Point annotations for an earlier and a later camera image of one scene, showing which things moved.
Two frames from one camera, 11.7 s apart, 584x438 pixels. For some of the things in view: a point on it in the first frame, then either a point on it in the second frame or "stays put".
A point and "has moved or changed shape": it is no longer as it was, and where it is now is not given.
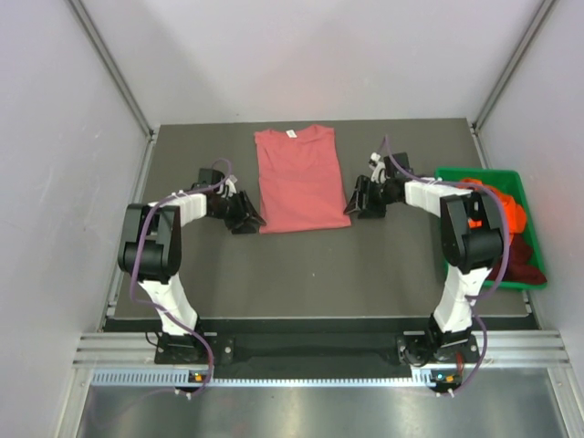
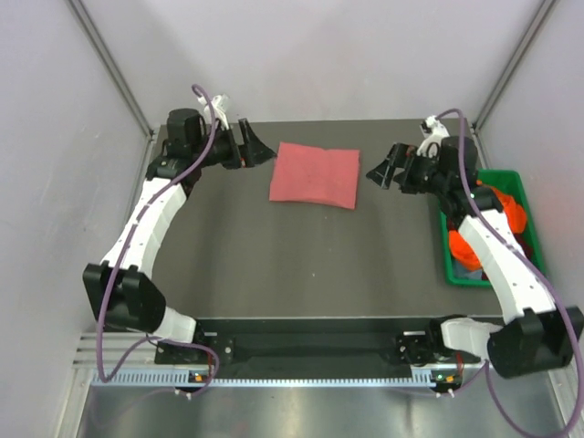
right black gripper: (357, 203) → (401, 156)
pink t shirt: (300, 180) has moved or changed shape
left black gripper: (240, 221) → (254, 151)
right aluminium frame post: (536, 19) stays put
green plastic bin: (509, 181) stays put
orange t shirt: (516, 213) stays put
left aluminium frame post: (113, 69) stays put
